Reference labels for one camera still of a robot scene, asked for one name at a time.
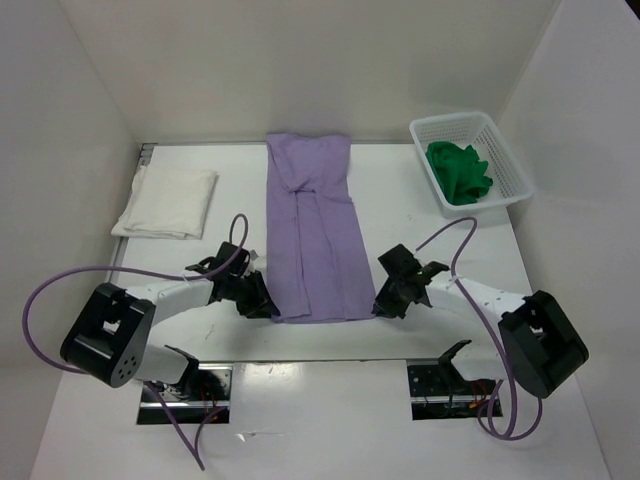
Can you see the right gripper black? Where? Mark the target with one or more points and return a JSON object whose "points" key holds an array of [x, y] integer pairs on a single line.
{"points": [[385, 307]]}

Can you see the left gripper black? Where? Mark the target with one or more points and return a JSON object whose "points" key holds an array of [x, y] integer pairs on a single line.
{"points": [[261, 304]]}

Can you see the purple shirt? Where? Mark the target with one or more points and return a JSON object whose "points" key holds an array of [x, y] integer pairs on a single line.
{"points": [[317, 265]]}

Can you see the white t shirt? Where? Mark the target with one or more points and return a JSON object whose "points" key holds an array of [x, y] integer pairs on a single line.
{"points": [[167, 203]]}

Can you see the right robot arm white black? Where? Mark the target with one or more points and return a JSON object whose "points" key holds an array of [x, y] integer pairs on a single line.
{"points": [[541, 345]]}

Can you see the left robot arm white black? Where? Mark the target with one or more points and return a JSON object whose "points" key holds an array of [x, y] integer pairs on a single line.
{"points": [[109, 339]]}

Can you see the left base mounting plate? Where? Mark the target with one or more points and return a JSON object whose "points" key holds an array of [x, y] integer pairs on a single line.
{"points": [[207, 395]]}

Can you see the green shirt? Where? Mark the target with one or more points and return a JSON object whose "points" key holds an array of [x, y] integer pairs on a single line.
{"points": [[460, 172]]}

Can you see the white plastic basket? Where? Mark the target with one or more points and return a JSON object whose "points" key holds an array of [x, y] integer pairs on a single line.
{"points": [[478, 130]]}

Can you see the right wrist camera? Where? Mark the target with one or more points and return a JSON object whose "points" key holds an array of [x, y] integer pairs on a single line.
{"points": [[399, 262]]}

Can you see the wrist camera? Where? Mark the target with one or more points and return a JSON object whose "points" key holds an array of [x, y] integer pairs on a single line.
{"points": [[235, 259], [399, 262]]}

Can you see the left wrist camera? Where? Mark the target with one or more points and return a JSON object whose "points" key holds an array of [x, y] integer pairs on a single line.
{"points": [[235, 259]]}

